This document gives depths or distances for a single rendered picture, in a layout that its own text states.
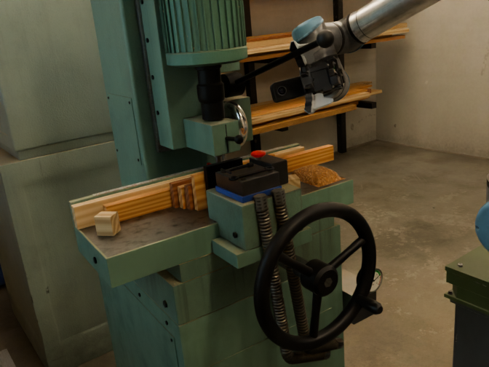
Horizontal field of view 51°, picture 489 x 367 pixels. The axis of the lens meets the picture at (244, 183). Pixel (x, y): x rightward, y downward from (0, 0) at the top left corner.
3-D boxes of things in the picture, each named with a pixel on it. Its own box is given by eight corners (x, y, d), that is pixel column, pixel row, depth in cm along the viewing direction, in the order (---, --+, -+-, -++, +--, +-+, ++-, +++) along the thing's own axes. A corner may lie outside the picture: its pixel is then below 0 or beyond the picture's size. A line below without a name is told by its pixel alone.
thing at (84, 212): (78, 230, 104) (73, 207, 102) (75, 227, 105) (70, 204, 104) (305, 165, 134) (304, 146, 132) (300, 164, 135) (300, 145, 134)
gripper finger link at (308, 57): (313, 24, 105) (324, 54, 112) (285, 33, 107) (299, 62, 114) (313, 35, 103) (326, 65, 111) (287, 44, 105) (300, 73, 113)
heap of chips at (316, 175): (318, 187, 116) (318, 175, 115) (284, 176, 126) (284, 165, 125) (346, 178, 120) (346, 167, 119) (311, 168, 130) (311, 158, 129)
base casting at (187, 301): (176, 328, 101) (170, 287, 98) (89, 239, 148) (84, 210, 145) (343, 257, 123) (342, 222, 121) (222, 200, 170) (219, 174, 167)
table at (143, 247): (129, 312, 84) (123, 279, 82) (77, 251, 108) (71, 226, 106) (386, 212, 114) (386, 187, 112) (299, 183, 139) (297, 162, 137)
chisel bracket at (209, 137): (215, 164, 111) (211, 125, 109) (186, 153, 123) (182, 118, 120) (244, 156, 115) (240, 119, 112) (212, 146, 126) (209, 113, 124)
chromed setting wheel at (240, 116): (242, 152, 129) (238, 103, 125) (217, 145, 139) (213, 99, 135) (252, 150, 130) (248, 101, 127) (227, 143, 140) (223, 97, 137)
